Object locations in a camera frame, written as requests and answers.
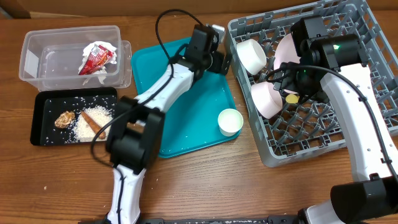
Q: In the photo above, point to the white cup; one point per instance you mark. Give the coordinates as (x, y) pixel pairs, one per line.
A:
(230, 121)

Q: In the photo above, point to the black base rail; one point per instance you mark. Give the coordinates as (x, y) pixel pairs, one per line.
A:
(273, 219)

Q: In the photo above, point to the grey dishwasher rack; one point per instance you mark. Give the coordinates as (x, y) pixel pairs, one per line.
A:
(304, 131)

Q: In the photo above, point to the clear plastic waste bin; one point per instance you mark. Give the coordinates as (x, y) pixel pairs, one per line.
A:
(51, 59)

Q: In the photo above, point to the white bowl with rice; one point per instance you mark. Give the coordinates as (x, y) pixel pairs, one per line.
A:
(251, 55)

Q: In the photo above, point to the pile of rice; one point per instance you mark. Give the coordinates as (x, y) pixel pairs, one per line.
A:
(82, 130)

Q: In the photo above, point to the black plastic tray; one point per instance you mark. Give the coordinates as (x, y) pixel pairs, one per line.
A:
(49, 105)

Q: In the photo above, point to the pink bowl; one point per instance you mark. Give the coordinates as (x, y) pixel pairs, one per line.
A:
(266, 100)

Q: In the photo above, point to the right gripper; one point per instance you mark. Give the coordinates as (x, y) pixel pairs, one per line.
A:
(287, 79)

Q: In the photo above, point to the teal serving tray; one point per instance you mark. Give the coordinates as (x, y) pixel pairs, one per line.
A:
(191, 123)

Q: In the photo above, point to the brown food chunk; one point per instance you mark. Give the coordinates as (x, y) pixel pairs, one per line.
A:
(65, 119)

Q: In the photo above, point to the yellow plastic spoon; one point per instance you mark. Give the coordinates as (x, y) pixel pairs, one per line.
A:
(292, 98)

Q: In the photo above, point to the red snack wrapper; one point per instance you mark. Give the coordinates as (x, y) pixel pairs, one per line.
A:
(98, 57)

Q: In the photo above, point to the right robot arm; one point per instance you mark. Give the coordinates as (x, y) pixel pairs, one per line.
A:
(338, 66)

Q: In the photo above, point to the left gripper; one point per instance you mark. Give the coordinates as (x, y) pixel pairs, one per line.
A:
(217, 66)

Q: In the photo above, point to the large white plate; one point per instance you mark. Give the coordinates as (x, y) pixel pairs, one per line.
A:
(285, 52)

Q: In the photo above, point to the white napkin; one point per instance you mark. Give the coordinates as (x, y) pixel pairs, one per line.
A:
(101, 74)

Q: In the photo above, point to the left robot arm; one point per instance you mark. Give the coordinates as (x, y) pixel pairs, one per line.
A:
(135, 133)

